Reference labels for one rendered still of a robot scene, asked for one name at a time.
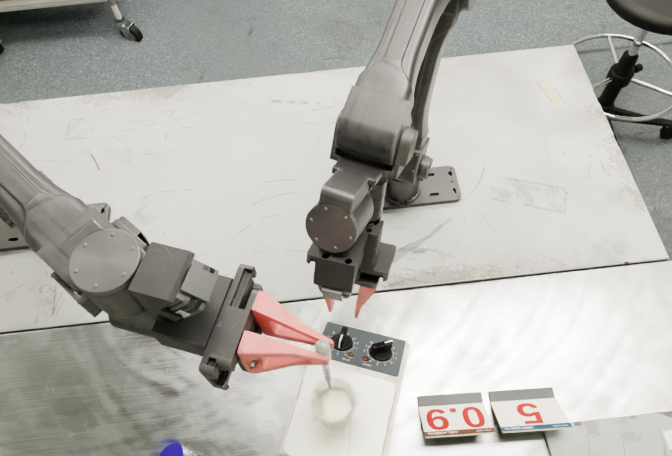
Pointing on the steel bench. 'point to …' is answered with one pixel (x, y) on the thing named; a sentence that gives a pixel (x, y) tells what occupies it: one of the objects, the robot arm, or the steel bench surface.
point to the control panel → (362, 341)
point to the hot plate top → (300, 423)
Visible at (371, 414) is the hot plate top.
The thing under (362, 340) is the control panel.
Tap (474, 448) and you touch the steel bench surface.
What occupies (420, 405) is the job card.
